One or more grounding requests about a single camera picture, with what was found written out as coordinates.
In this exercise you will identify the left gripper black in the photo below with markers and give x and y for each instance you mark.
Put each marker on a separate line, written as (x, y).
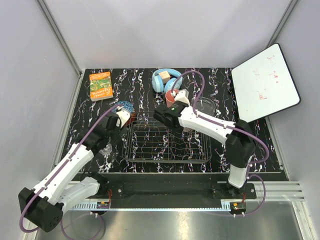
(119, 132)

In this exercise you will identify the wire dish rack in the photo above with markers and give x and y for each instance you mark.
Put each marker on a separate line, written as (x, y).
(149, 141)

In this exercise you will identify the brown patterned ceramic bowl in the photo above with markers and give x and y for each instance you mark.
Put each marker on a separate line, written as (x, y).
(187, 130)

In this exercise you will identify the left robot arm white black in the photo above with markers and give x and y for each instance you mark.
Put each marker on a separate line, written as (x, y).
(45, 204)

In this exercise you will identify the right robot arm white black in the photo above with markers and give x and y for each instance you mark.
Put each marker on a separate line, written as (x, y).
(235, 136)

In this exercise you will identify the pink plastic cup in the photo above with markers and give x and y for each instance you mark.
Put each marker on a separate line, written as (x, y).
(170, 97)

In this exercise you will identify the clear drinking glass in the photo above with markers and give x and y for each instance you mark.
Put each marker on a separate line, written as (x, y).
(106, 151)

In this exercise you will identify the red floral lacquer bowl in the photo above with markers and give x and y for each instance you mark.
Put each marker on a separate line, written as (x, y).
(131, 116)

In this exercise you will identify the blue patterned bowl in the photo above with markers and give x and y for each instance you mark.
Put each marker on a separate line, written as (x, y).
(126, 105)

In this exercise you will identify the light blue headphones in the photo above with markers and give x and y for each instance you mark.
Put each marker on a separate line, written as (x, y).
(157, 84)

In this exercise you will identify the clear glass plate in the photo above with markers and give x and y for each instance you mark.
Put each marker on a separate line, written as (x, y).
(204, 105)

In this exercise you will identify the small pink cube box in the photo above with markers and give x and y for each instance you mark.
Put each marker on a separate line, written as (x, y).
(165, 76)

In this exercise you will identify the orange green book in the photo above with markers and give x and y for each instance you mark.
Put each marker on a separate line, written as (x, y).
(100, 86)

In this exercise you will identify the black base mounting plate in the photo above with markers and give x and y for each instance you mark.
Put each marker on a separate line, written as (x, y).
(175, 191)

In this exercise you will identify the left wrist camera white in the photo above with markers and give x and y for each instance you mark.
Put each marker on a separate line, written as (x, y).
(123, 116)

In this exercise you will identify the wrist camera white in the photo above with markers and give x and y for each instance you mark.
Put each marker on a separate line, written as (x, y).
(182, 96)
(123, 116)

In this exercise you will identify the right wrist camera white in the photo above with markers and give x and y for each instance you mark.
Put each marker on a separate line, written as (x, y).
(182, 96)

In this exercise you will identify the white board black frame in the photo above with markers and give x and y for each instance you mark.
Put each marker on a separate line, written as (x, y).
(263, 85)

